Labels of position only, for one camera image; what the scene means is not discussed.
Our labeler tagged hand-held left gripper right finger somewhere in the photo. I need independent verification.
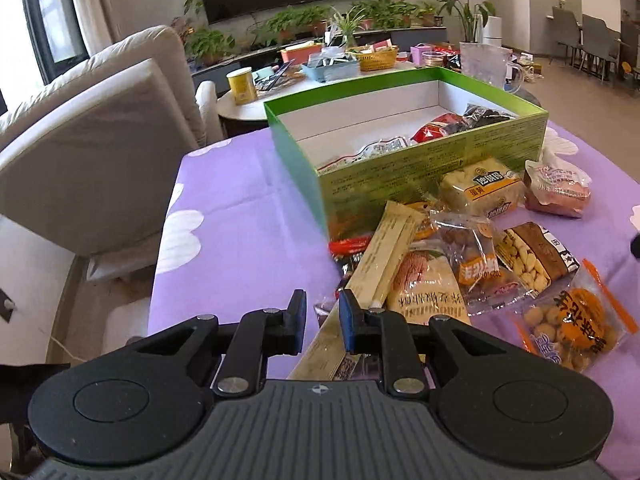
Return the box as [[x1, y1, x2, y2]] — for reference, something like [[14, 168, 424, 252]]
[[339, 289, 517, 397]]

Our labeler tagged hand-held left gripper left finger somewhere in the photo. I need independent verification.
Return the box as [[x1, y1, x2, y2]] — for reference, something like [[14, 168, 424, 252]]
[[127, 289, 308, 397]]

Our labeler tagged red black candy packet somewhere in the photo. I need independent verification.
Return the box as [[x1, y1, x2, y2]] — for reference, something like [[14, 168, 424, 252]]
[[328, 237, 373, 261]]

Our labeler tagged clear packet of brown dates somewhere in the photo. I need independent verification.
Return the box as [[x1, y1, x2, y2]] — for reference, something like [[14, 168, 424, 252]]
[[430, 210, 526, 316]]

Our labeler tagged green cardboard box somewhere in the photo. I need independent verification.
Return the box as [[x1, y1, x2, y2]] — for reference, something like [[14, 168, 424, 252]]
[[263, 66, 549, 246]]

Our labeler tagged long beige stick packet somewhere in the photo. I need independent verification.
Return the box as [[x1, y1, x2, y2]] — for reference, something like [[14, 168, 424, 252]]
[[287, 201, 426, 381]]

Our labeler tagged beige packet with pink print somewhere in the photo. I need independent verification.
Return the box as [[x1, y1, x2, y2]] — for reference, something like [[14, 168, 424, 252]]
[[385, 240, 473, 328]]

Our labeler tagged orange-edged zip bag of balls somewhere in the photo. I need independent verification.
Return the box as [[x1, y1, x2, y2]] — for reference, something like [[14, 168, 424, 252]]
[[510, 259, 628, 373]]

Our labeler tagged pink sausage packet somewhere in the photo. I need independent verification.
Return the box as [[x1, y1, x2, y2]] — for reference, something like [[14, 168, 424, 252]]
[[523, 159, 592, 218]]

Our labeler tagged brown packet of peanuts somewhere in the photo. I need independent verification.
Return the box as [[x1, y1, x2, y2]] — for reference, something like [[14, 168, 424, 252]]
[[492, 221, 581, 297]]

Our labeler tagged small orange snack packet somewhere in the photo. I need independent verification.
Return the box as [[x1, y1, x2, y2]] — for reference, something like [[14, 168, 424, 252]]
[[410, 200, 442, 241]]

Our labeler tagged yellow bread packet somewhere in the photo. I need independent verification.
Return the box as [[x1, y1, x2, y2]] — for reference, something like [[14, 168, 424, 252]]
[[439, 156, 525, 216]]

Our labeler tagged white packet with red print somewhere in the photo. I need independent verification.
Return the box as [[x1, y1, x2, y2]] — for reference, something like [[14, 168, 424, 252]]
[[315, 139, 416, 173]]

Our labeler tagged white footstool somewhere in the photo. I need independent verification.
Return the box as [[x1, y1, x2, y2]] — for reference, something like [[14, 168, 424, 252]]
[[100, 297, 151, 356]]

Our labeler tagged black snack packet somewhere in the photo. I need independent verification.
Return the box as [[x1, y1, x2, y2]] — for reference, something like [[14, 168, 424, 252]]
[[462, 104, 517, 130]]

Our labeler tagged grey dining chair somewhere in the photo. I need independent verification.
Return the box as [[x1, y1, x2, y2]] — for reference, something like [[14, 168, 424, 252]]
[[580, 14, 621, 78], [550, 5, 583, 63]]

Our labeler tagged red snack packet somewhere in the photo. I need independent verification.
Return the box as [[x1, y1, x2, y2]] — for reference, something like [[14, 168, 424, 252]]
[[411, 114, 463, 145]]

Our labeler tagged round white table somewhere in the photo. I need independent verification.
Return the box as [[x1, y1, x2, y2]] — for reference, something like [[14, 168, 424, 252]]
[[217, 55, 451, 122]]

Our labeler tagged yellow can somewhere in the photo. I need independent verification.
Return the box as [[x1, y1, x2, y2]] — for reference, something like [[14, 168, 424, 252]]
[[226, 67, 259, 106]]

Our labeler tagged clear plastic pitcher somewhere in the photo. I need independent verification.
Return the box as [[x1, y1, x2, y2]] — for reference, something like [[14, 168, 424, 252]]
[[459, 42, 526, 93]]

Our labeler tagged blue tray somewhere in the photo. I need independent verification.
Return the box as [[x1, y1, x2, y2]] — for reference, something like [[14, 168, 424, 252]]
[[301, 52, 361, 83]]

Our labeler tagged pink orange box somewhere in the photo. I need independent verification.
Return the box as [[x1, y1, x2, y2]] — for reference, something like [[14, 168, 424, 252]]
[[280, 42, 323, 66]]

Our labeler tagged white air purifier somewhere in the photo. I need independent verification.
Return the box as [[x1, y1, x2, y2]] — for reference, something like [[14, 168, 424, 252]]
[[480, 15, 502, 43]]

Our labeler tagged yellow woven basket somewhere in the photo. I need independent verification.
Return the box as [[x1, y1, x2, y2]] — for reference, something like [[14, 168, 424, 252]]
[[350, 46, 399, 72]]

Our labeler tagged white sofa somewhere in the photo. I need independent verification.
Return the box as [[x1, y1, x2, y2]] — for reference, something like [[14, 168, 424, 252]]
[[0, 25, 223, 281]]

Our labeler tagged small purple box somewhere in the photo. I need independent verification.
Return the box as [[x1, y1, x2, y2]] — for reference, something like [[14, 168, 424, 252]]
[[410, 45, 446, 67]]

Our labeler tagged bushy green potted plant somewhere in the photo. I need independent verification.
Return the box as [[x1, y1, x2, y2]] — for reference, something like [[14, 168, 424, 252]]
[[187, 27, 236, 66]]

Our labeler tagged large-leaf potted plant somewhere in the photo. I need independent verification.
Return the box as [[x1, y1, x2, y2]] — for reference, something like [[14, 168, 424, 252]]
[[437, 0, 496, 43]]

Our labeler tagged spider plant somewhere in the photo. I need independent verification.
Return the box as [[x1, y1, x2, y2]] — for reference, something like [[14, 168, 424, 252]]
[[330, 7, 371, 51]]

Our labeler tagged black framed window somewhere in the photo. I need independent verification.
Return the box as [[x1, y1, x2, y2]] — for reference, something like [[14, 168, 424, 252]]
[[20, 0, 91, 83]]

